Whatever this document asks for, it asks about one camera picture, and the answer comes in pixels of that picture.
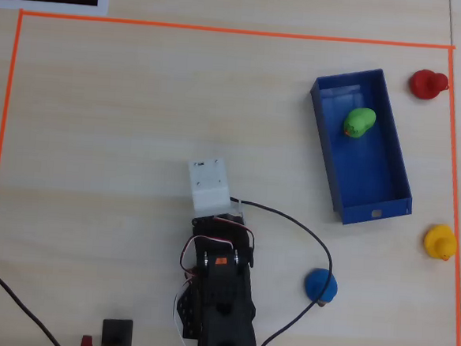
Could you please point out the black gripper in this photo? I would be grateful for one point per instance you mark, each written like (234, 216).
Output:
(219, 228)

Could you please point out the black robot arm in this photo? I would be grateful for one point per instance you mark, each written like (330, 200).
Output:
(225, 299)

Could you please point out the blue rubber duck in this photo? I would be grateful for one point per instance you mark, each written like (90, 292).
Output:
(321, 284)

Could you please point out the small black box device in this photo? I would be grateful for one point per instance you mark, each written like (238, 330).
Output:
(116, 335)

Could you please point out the blue rectangular plastic box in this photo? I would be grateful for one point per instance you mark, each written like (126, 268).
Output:
(373, 171)

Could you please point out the yellow rubber duck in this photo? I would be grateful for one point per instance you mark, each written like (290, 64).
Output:
(439, 241)

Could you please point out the red rubber duck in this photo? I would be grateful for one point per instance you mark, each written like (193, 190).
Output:
(424, 84)

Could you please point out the long orange tape strip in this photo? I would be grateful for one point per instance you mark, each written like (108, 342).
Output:
(224, 29)

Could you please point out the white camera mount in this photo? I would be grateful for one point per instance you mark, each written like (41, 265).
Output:
(210, 183)

